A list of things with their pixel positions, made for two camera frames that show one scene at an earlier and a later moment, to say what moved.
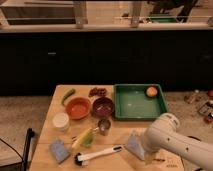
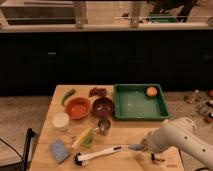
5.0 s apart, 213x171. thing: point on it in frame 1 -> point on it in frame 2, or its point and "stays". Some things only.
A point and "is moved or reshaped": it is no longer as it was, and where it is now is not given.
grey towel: (135, 142) is moved or reshaped
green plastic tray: (132, 103) stays
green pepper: (71, 91) stays
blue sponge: (59, 150) stays
